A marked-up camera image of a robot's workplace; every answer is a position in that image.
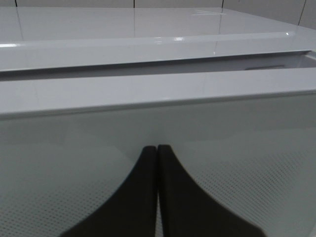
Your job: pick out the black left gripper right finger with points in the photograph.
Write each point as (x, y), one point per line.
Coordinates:
(187, 210)

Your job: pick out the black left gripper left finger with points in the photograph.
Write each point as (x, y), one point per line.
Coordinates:
(131, 210)

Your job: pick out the white microwave door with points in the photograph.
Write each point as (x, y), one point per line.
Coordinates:
(247, 138)

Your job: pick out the white microwave oven body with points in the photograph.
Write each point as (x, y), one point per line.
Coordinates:
(36, 41)

